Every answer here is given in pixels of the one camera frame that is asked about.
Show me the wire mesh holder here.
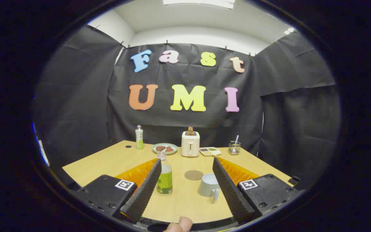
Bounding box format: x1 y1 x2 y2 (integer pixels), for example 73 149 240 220
228 141 241 155

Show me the white divided snack tray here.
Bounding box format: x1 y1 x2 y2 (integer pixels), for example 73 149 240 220
199 147 221 157

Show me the large ceiling light panel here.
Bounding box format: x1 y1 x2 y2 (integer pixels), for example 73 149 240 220
163 0 235 9

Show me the green label juice bottle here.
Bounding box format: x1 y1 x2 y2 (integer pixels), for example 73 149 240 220
156 151 174 195

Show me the black backdrop cloth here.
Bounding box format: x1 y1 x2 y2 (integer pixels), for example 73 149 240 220
33 24 342 190

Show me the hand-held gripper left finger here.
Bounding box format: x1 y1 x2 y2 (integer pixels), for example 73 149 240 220
73 158 162 223

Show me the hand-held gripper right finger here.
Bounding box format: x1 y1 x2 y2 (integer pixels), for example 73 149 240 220
212 157 303 224

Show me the round brown coaster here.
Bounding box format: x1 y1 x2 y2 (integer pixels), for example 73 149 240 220
185 170 204 181

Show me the pale grey cup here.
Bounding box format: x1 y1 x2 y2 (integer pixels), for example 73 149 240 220
198 174 221 203

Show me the white toaster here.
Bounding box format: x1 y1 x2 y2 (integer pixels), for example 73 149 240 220
181 131 200 157

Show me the wooden table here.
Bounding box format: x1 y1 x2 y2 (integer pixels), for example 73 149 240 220
62 140 294 224

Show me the white spray bottle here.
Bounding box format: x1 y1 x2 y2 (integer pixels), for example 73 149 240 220
135 125 144 150

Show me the pale green plate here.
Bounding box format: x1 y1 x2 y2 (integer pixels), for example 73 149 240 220
152 143 178 155

